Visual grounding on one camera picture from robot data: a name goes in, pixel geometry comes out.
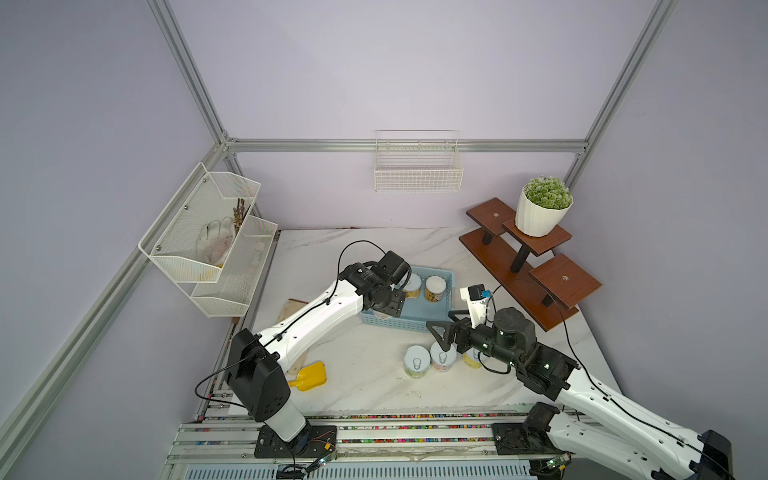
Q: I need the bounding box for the yellow plastic scoop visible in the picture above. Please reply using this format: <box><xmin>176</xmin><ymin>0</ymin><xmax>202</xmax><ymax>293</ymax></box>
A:
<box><xmin>288</xmin><ymin>361</ymin><xmax>327</xmax><ymax>392</ymax></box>

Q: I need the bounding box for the white pot green plant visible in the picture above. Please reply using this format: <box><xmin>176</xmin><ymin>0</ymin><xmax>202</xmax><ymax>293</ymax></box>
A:
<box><xmin>515</xmin><ymin>176</ymin><xmax>573</xmax><ymax>238</ymax></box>

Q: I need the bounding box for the aluminium frame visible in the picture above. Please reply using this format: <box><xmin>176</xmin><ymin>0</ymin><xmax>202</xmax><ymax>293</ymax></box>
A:
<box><xmin>0</xmin><ymin>0</ymin><xmax>679</xmax><ymax>457</ymax></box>

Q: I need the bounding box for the yellow tall can white lid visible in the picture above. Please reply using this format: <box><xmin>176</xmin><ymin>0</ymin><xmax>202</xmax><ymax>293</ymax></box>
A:
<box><xmin>424</xmin><ymin>275</ymin><xmax>447</xmax><ymax>303</ymax></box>

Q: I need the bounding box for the white mesh two-tier rack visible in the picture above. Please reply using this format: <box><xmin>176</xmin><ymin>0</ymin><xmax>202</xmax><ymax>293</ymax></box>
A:
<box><xmin>138</xmin><ymin>164</ymin><xmax>278</xmax><ymax>318</ymax></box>

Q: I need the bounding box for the pink label can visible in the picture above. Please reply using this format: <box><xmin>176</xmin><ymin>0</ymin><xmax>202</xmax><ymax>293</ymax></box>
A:
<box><xmin>430</xmin><ymin>342</ymin><xmax>458</xmax><ymax>372</ymax></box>

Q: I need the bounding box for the yellow can end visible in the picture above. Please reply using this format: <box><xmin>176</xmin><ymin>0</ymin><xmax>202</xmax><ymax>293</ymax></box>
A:
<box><xmin>462</xmin><ymin>348</ymin><xmax>482</xmax><ymax>369</ymax></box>

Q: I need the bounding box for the beige work glove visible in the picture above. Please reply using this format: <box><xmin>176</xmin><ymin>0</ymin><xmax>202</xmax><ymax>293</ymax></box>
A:
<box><xmin>277</xmin><ymin>299</ymin><xmax>308</xmax><ymax>323</ymax></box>

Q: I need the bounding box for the yellow label can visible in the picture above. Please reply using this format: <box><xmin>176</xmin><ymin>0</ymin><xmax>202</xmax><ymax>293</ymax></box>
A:
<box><xmin>402</xmin><ymin>273</ymin><xmax>422</xmax><ymax>299</ymax></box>

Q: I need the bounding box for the white wire wall basket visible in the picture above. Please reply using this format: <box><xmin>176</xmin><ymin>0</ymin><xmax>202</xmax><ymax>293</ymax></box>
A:
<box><xmin>374</xmin><ymin>130</ymin><xmax>464</xmax><ymax>193</ymax></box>

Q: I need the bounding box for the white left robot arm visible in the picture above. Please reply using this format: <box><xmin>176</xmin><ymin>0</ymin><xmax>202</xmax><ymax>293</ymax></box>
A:
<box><xmin>225</xmin><ymin>251</ymin><xmax>412</xmax><ymax>456</ymax></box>

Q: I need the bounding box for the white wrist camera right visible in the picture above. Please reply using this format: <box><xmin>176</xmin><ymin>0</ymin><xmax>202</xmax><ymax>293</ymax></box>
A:
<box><xmin>460</xmin><ymin>284</ymin><xmax>491</xmax><ymax>329</ymax></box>

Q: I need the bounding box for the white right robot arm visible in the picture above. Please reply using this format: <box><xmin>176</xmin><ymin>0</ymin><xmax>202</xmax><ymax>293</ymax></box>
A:
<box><xmin>427</xmin><ymin>307</ymin><xmax>734</xmax><ymax>479</ymax></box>

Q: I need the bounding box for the green label can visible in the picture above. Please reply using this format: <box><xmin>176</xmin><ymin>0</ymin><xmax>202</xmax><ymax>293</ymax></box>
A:
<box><xmin>403</xmin><ymin>345</ymin><xmax>431</xmax><ymax>378</ymax></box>

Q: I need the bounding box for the brown wooden tiered stand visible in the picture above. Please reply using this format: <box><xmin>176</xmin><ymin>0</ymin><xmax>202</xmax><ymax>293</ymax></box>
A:
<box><xmin>460</xmin><ymin>198</ymin><xmax>602</xmax><ymax>331</ymax></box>

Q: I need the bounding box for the light blue plastic basket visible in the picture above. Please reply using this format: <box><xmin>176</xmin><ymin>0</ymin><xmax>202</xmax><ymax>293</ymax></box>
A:
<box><xmin>360</xmin><ymin>266</ymin><xmax>456</xmax><ymax>332</ymax></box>

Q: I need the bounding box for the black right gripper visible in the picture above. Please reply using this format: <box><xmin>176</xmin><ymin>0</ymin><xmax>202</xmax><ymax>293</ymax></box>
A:
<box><xmin>427</xmin><ymin>309</ymin><xmax>521</xmax><ymax>368</ymax></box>

